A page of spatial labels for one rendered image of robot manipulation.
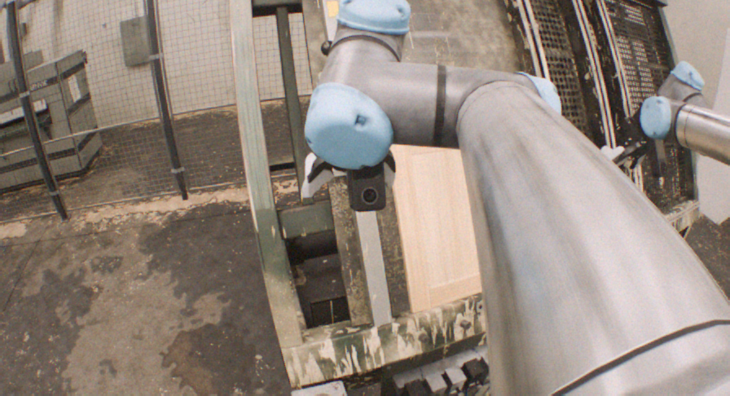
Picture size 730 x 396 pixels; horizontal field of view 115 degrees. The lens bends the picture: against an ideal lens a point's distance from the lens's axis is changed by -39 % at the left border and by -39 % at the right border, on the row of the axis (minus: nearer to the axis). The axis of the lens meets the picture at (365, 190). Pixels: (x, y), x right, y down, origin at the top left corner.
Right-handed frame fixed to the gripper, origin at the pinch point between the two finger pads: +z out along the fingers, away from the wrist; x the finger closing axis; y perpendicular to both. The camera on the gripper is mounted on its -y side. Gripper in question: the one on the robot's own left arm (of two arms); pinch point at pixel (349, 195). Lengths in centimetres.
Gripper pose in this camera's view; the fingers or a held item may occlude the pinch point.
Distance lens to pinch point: 63.1
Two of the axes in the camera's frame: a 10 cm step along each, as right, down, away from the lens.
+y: -2.2, -8.4, 4.9
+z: -1.2, 5.2, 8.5
